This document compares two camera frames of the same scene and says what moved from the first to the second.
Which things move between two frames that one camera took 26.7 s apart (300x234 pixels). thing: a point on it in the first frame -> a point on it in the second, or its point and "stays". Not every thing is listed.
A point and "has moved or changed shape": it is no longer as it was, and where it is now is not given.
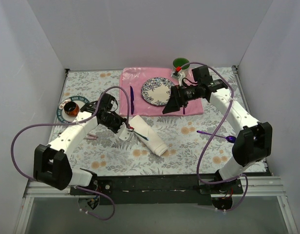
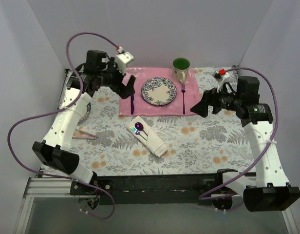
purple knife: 132,100 stays
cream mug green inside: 180,61 stays
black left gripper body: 120,126 -> 119,84
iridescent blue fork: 143,137 has moved or changed shape
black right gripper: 177,96 -> 210,102
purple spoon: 230,139 -> 140,126
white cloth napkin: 154,143 stays
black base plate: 159,189 stays
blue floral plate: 157,91 stays
